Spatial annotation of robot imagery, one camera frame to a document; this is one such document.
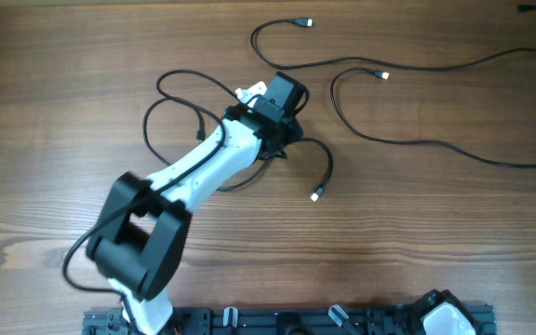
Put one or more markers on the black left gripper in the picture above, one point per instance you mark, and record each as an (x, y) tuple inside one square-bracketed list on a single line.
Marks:
[(296, 130)]

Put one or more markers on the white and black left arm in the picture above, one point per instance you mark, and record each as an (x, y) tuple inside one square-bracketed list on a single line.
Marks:
[(139, 237)]

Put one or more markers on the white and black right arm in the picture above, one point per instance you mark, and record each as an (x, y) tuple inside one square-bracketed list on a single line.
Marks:
[(440, 313)]

